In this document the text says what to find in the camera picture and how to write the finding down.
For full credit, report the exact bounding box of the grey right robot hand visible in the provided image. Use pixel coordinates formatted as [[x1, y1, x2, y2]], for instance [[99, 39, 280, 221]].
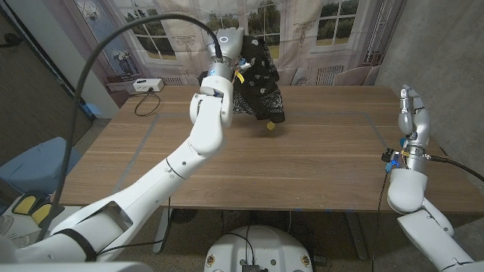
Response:
[[396, 84, 432, 175]]

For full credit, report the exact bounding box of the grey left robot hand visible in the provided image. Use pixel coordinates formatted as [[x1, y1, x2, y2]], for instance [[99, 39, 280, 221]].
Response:
[[206, 26, 246, 79]]

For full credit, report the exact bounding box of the black paisley bandana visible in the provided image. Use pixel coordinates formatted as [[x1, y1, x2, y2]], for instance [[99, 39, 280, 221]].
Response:
[[198, 35, 287, 125]]

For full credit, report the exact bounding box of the white power box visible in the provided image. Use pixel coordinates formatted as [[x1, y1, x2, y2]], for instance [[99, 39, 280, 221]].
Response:
[[132, 78, 165, 93]]

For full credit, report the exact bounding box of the printed window backdrop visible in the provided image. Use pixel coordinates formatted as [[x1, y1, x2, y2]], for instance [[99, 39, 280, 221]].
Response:
[[41, 0, 408, 87]]

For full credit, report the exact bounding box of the grey metal table leg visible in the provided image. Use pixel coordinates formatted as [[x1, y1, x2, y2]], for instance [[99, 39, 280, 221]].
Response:
[[153, 208, 172, 254], [344, 211, 368, 261]]

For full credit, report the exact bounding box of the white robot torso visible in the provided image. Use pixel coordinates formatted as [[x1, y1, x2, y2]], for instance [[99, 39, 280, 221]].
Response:
[[203, 225, 314, 272]]

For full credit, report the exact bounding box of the blue upholstered seat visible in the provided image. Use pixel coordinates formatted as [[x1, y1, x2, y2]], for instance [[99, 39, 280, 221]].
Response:
[[0, 136, 82, 196]]

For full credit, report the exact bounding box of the yellow black foot pedal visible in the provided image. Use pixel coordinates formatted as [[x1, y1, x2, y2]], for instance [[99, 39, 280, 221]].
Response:
[[29, 202, 65, 229], [11, 192, 41, 216]]

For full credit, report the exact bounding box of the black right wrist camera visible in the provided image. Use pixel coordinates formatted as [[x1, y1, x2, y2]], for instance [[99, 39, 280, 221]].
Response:
[[380, 148, 401, 174]]

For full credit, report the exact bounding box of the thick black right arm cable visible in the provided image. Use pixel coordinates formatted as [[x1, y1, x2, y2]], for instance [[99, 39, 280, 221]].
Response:
[[427, 154, 484, 182]]

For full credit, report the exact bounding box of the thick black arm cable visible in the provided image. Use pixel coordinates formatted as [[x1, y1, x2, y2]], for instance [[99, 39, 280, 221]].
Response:
[[427, 154, 484, 182], [36, 13, 224, 243]]

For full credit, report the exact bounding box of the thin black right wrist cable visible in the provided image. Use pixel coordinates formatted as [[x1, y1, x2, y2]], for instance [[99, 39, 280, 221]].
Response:
[[370, 172, 389, 272]]

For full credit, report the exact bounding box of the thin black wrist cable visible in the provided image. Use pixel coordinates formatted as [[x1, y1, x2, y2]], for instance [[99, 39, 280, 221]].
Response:
[[94, 196, 172, 257], [370, 172, 389, 272]]

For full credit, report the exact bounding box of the black looped power cable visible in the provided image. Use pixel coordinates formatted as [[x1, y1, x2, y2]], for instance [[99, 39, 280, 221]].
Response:
[[134, 90, 162, 117]]

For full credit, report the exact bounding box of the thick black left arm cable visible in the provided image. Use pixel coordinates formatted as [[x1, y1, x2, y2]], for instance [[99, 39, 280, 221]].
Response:
[[36, 13, 224, 243]]

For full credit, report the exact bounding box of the thin black left wrist cable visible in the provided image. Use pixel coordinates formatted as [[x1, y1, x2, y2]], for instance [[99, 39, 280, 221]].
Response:
[[94, 196, 172, 257]]

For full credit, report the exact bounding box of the black door handle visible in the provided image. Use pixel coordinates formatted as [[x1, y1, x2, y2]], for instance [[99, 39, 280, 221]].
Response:
[[0, 32, 23, 48]]

